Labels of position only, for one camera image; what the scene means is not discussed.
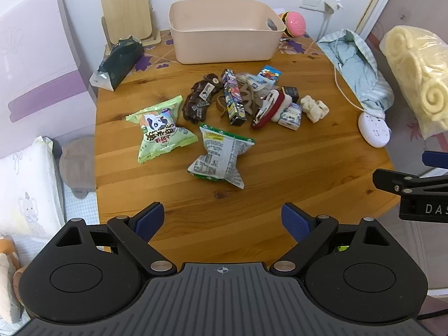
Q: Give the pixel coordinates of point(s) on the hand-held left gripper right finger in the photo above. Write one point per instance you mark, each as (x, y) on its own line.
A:
(294, 221)

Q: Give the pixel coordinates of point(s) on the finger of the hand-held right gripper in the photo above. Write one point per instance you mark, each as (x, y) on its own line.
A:
(388, 180)
(435, 160)

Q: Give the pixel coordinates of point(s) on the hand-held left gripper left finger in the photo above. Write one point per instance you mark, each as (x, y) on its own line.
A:
(151, 218)

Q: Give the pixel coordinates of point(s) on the light green cartoon snack packet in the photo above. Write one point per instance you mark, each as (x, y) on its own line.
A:
(161, 129)

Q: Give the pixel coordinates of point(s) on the small black box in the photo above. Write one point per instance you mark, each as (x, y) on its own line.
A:
(290, 92)

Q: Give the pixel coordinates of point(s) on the brown fluffy hair bow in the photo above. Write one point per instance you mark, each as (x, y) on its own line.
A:
(197, 98)

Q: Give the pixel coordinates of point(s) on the long cartoon printed box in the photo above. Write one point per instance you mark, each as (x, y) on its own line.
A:
(232, 98)

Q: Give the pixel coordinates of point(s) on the blue cartoon card packet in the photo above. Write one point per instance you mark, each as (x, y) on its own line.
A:
(269, 74)

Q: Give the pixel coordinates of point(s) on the beige plastic storage bin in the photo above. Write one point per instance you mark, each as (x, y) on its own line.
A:
(224, 47)

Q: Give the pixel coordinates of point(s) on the wooden desktop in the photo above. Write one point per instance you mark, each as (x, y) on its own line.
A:
(315, 168)

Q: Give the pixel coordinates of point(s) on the white power strip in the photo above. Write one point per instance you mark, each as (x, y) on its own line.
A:
(372, 131)

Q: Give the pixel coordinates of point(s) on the blue checked bedsheet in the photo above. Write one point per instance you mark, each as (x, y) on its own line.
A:
(82, 210)

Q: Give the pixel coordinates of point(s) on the green white snack packet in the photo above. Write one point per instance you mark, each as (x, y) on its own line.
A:
(217, 157)

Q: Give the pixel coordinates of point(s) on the grey plush cushion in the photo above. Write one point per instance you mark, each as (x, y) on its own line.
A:
(77, 164)

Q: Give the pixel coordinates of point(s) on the yellow rolled blanket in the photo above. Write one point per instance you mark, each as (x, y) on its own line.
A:
(416, 70)

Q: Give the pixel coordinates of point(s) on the cream scrunchie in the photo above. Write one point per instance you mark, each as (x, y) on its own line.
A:
(313, 108)

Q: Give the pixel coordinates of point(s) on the small white printed box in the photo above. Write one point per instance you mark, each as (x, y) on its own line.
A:
(290, 117)

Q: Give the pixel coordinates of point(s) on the light blue cloth bag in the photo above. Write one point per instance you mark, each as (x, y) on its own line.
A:
(360, 73)

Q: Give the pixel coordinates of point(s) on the red white plush hair clip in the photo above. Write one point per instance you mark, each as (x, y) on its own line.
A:
(276, 108)

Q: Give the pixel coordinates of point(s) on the white elephant print pillow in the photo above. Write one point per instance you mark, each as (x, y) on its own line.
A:
(28, 189)

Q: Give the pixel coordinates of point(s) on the orange plush toy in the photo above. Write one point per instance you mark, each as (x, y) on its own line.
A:
(7, 252)

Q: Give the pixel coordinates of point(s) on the white blue plastic packet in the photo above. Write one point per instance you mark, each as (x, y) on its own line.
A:
(250, 78)

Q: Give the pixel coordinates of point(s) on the dark green tissue pack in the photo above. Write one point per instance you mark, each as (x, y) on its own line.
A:
(119, 63)

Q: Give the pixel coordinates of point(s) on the pink burger toy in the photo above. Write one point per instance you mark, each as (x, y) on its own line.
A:
(295, 24)

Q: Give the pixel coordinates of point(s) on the white purple headboard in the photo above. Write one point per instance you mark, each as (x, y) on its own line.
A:
(35, 59)

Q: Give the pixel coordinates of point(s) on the wooden tabletop mirror stand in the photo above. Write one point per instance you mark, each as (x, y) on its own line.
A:
(124, 7)

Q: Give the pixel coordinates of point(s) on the light wooden frame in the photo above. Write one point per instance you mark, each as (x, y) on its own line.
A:
(376, 3)

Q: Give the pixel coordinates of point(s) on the white wall charger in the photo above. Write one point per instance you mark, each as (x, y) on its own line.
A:
(332, 1)

